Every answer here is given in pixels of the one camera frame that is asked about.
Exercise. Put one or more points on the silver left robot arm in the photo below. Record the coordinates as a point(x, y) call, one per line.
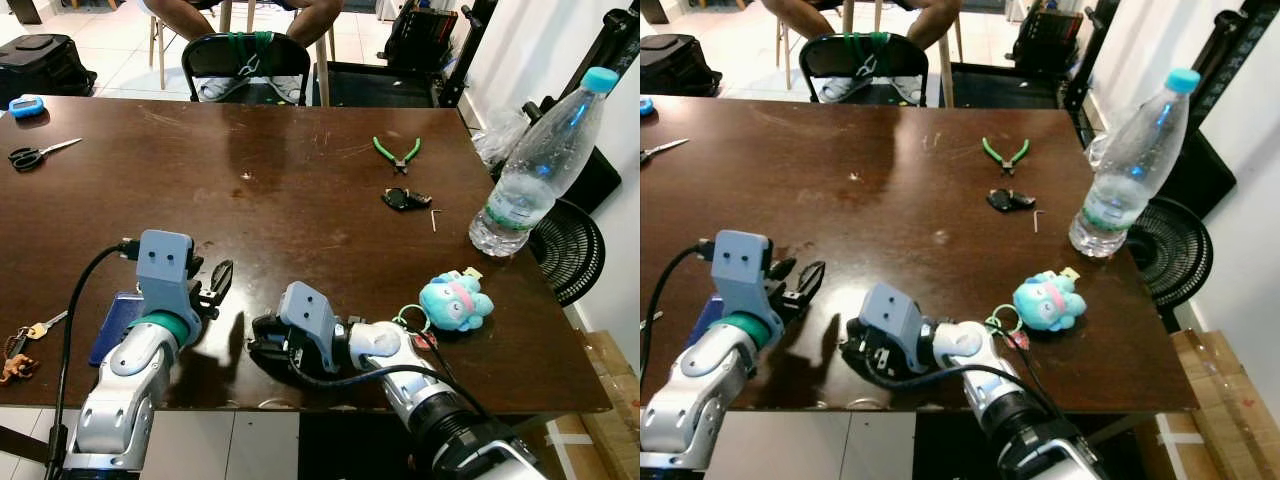
point(120, 390)
point(690, 400)

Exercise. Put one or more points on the dark wooden table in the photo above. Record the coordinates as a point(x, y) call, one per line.
point(900, 200)
point(300, 200)

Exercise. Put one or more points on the black floor mat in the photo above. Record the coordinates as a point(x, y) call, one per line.
point(950, 450)
point(340, 450)

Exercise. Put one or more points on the black car key fob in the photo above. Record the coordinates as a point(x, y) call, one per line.
point(1005, 200)
point(400, 199)

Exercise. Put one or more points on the black chair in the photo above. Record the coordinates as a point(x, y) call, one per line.
point(830, 60)
point(215, 60)

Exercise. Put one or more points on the black floor fan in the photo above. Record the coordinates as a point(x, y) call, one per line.
point(1170, 255)
point(570, 255)

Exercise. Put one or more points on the cardboard box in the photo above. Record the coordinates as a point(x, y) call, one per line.
point(600, 400)
point(1220, 400)

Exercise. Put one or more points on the black suitcase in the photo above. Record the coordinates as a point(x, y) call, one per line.
point(40, 62)
point(675, 62)

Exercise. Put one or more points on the clear plastic water bottle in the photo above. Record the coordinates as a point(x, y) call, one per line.
point(525, 190)
point(1125, 185)

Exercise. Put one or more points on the seated person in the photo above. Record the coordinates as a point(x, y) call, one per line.
point(935, 20)
point(320, 15)

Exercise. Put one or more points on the clear plastic bag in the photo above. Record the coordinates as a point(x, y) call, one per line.
point(1097, 150)
point(495, 140)

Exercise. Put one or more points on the black bag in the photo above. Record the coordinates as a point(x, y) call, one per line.
point(425, 40)
point(1050, 40)

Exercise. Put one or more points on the black pole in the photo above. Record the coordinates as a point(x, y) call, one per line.
point(468, 50)
point(1092, 55)

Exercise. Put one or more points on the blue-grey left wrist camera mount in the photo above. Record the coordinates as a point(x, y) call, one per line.
point(745, 265)
point(165, 265)

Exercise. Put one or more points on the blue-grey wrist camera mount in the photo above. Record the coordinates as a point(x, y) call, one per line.
point(900, 320)
point(310, 320)
point(165, 265)
point(745, 265)

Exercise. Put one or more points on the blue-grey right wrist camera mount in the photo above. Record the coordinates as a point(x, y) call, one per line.
point(900, 320)
point(310, 320)

